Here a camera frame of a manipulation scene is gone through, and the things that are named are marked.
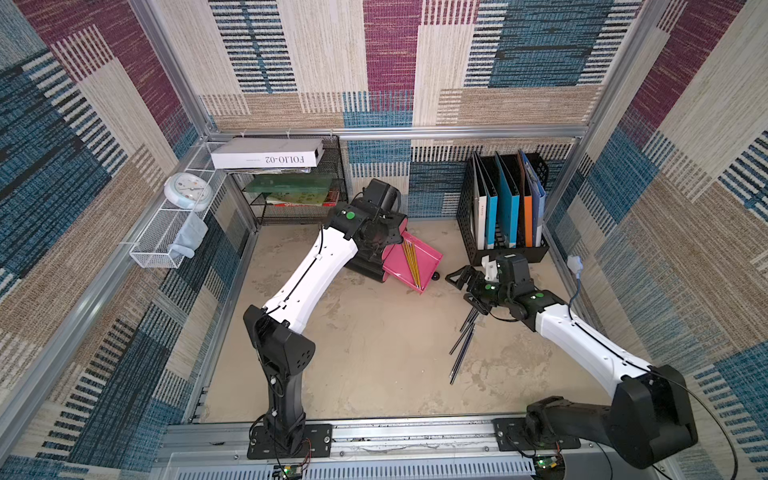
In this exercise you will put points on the black mesh shelf rack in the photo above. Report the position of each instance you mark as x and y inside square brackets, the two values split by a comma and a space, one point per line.
[296, 195]

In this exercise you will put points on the white wire basket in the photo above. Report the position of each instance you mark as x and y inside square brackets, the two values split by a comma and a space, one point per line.
[150, 249]

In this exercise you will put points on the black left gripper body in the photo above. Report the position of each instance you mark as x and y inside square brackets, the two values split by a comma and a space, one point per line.
[389, 232]

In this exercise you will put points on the dark blue binder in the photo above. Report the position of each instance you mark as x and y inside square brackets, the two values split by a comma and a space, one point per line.
[539, 171]

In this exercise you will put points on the green book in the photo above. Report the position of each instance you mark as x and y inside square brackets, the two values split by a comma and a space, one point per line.
[300, 183]

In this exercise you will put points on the pink drawer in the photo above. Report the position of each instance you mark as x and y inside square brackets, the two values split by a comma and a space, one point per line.
[397, 261]

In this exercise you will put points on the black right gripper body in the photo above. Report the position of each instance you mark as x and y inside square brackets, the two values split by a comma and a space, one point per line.
[477, 288]

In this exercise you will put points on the light blue cloth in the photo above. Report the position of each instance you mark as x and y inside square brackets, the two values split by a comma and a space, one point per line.
[189, 238]

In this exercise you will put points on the light blue binder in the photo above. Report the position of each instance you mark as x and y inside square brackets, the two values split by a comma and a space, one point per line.
[490, 192]
[508, 208]

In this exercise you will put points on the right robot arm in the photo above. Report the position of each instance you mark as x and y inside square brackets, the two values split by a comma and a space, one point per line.
[649, 418]

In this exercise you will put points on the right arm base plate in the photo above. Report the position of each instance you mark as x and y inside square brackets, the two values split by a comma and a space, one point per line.
[518, 434]

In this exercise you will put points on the orange binder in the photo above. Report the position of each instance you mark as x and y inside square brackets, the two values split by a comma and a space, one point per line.
[527, 200]

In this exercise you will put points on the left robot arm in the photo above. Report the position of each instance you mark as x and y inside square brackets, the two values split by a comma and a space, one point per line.
[276, 329]

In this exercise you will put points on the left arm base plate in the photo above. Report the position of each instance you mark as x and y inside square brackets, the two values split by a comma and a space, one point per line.
[309, 441]

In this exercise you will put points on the blue white cable connector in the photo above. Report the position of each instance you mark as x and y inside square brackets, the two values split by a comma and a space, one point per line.
[575, 265]

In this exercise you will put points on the white folio box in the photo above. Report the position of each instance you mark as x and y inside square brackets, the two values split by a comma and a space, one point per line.
[256, 153]

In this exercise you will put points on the black pink drawer unit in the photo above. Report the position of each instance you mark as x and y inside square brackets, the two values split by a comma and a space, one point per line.
[374, 269]

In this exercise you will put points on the black pencil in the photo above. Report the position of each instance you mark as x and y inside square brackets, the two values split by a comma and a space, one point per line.
[468, 320]
[471, 321]

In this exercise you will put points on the white round clock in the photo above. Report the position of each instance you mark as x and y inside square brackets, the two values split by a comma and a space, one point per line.
[188, 192]

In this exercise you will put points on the black plastic file organizer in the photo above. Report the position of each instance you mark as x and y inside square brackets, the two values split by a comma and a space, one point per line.
[471, 214]

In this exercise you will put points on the dark blue pencil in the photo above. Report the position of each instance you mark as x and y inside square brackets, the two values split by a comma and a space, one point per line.
[464, 334]
[460, 357]
[461, 347]

